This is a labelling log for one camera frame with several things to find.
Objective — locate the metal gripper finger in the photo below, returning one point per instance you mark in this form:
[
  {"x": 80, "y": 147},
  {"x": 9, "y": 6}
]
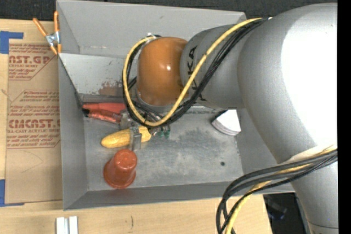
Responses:
[
  {"x": 135, "y": 130},
  {"x": 136, "y": 143}
]

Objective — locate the yellow toy corn cob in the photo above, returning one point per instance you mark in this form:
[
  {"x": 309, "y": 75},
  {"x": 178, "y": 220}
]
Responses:
[{"x": 118, "y": 139}]

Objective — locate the orange-red plastic cup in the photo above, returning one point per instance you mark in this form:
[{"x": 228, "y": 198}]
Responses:
[{"x": 120, "y": 170}]

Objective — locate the grey metal bin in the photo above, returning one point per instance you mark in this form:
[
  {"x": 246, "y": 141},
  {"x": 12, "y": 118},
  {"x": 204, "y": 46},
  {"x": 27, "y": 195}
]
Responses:
[{"x": 178, "y": 161}]

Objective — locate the white round object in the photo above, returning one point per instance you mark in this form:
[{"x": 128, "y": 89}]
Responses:
[{"x": 229, "y": 123}]

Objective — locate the brown cardboard board red print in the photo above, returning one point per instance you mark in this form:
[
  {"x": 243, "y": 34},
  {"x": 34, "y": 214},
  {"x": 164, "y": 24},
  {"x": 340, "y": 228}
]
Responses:
[{"x": 30, "y": 117}]

